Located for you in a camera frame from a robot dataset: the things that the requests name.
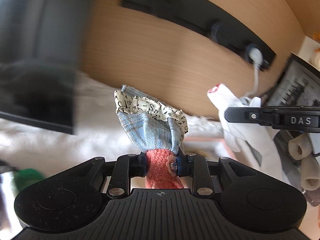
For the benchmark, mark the green lidded glass jar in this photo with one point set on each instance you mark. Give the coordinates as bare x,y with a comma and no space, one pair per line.
27,177

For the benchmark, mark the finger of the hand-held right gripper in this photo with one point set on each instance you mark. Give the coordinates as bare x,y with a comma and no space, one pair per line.
242,116

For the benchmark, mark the grey cloth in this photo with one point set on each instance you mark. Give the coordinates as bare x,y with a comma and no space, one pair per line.
275,160

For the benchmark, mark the white power plug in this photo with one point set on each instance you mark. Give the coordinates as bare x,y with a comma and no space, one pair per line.
255,56

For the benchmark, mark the black socket rail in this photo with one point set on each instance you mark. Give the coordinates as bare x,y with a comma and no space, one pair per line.
187,12

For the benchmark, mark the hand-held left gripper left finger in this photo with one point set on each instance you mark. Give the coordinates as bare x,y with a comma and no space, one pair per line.
141,165

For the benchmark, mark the beige rolled cloth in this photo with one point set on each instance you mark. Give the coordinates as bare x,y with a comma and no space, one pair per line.
311,175
300,147

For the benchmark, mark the black framed picture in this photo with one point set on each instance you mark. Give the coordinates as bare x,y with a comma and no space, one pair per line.
295,87

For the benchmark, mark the black computer monitor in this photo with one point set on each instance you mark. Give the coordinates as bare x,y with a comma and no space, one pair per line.
37,55

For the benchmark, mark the white knitted glove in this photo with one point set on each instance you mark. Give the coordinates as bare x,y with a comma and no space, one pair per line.
230,100

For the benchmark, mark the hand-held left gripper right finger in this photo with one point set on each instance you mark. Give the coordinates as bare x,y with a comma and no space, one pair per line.
182,167

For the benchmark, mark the pink blue knitted cloth doll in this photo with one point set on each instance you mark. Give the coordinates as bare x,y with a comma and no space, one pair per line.
150,130

